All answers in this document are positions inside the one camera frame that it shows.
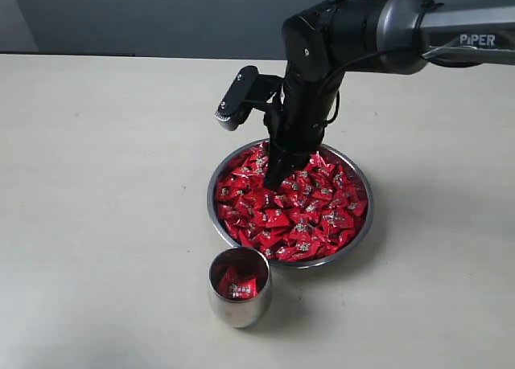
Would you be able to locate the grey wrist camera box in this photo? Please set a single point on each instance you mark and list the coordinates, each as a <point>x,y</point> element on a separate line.
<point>235,105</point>

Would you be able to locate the stainless steel cup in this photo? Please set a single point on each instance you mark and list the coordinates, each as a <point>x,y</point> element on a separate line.
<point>247,261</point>

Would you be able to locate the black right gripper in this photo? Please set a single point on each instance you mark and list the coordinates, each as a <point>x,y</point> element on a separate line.
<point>296,126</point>

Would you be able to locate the pile of red wrapped candies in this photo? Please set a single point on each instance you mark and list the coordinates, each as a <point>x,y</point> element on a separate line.
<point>315,212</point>

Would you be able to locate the steel bowl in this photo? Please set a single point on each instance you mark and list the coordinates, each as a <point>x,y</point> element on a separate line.
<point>328,152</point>

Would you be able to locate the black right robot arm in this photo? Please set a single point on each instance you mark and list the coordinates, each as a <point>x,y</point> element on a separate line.
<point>335,37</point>

